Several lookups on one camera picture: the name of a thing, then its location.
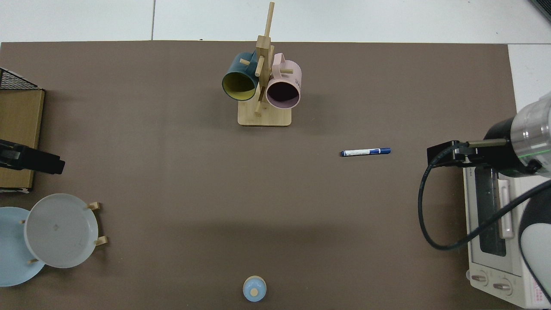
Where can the blue and white marker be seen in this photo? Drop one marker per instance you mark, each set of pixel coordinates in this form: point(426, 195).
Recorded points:
point(366, 152)

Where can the wooden plate rack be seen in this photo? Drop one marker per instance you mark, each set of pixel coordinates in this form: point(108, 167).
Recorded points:
point(94, 206)

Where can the grey plate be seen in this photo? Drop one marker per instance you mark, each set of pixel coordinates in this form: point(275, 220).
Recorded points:
point(60, 230)

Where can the light blue plate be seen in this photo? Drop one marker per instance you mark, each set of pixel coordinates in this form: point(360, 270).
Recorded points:
point(10, 249)

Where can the pale toaster oven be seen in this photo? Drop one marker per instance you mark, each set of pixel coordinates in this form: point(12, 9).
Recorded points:
point(486, 267)

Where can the brown table cloth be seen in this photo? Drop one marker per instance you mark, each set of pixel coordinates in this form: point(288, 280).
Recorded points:
point(172, 150)

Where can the black ribbed object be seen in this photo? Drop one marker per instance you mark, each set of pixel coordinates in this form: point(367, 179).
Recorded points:
point(542, 7)

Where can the dark teal cup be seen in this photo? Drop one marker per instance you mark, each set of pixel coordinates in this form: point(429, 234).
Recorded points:
point(236, 66)

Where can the pink cup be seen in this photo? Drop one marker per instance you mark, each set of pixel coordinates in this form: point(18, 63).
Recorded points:
point(285, 81)

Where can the wooden cup stand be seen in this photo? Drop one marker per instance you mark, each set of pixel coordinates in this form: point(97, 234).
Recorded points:
point(264, 118)

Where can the small blue round bell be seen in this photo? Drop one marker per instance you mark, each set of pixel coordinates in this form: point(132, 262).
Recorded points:
point(254, 289)

